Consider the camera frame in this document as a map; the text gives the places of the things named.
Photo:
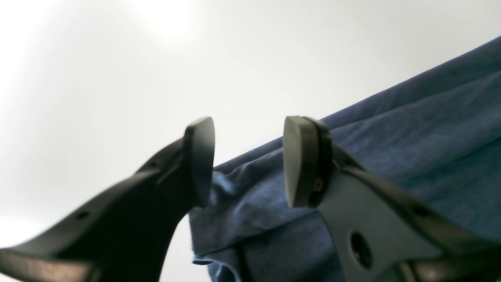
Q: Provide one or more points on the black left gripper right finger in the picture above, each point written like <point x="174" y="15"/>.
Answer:
<point x="380" y="232"/>

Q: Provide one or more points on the navy blue T-shirt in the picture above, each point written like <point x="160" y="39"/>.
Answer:
<point x="437" y="135"/>

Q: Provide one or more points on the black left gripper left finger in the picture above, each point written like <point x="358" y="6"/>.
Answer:
<point x="123" y="234"/>

